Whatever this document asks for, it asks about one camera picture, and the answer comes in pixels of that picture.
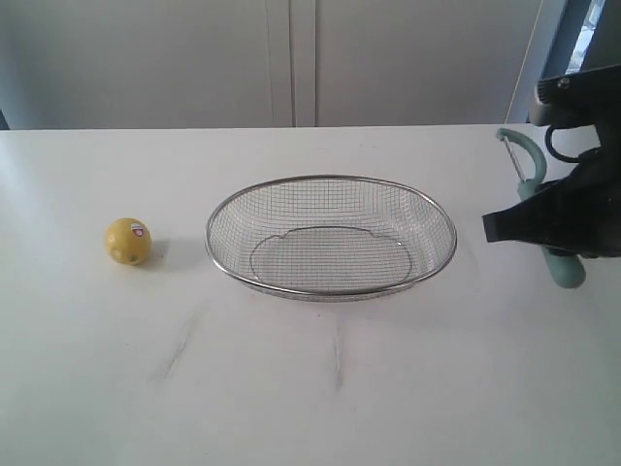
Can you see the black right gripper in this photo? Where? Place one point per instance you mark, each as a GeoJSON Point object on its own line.
{"type": "Point", "coordinates": [580, 212]}

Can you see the yellow lemon with sticker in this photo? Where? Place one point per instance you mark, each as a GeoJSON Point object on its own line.
{"type": "Point", "coordinates": [128, 241]}

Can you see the oval steel mesh basket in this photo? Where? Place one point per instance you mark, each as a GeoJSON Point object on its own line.
{"type": "Point", "coordinates": [330, 238]}

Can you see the white cabinet doors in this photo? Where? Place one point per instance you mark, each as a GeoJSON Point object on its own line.
{"type": "Point", "coordinates": [208, 64]}

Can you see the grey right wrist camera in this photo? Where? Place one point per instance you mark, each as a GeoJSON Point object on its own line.
{"type": "Point", "coordinates": [578, 99]}

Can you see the dark window frame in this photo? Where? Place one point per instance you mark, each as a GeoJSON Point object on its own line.
{"type": "Point", "coordinates": [587, 38]}

